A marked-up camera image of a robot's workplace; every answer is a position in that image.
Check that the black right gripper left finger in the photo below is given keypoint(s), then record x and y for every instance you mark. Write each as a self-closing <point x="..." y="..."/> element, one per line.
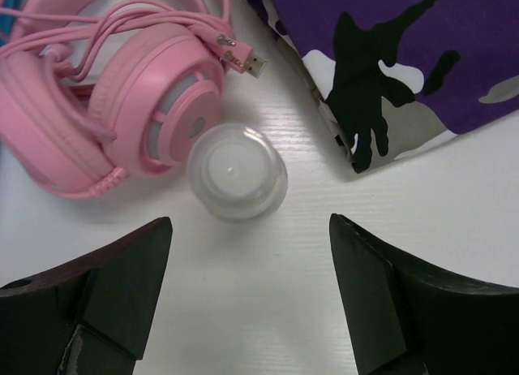
<point x="91" y="315"/>

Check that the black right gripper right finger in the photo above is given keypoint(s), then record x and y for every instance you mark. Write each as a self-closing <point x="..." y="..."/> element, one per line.
<point x="408" y="316"/>

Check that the translucent white plastic bottle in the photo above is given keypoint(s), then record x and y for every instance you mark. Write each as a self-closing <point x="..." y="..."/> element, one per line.
<point x="236" y="173"/>

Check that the pink headphones with cable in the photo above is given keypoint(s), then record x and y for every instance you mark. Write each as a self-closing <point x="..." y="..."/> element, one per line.
<point x="87" y="101"/>

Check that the purple camouflage clothing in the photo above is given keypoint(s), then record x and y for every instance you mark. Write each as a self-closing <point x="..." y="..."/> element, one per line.
<point x="395" y="78"/>

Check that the blue kids suitcase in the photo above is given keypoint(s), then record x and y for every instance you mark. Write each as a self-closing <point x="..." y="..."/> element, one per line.
<point x="7" y="20"/>

